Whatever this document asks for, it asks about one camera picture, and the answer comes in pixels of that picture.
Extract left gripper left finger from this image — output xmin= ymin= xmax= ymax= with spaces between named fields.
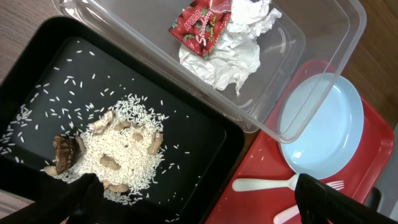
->
xmin=1 ymin=174 xmax=104 ymax=224

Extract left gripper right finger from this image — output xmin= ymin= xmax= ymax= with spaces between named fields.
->
xmin=295 ymin=174 xmax=397 ymax=224

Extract cream plastic fork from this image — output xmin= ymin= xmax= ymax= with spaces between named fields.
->
xmin=273 ymin=180 xmax=345 ymax=224

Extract rice and food scraps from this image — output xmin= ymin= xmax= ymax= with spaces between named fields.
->
xmin=0 ymin=49 xmax=203 ymax=223

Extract light blue plate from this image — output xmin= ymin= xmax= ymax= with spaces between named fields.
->
xmin=280 ymin=77 xmax=364 ymax=179

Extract cream plastic spoon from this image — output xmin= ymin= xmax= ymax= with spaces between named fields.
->
xmin=232 ymin=174 xmax=299 ymax=192

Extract white tissue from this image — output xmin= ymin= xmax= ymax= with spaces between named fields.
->
xmin=178 ymin=0 xmax=282 ymax=95

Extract red snack wrapper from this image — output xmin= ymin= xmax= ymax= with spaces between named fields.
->
xmin=168 ymin=0 xmax=232 ymax=60

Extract grey dishwasher rack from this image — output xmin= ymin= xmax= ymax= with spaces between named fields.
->
xmin=365 ymin=126 xmax=397 ymax=221

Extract black plastic tray bin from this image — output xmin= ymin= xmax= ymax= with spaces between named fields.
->
xmin=1 ymin=17 xmax=244 ymax=223

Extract clear plastic bin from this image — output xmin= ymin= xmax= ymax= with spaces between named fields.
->
xmin=54 ymin=0 xmax=367 ymax=143

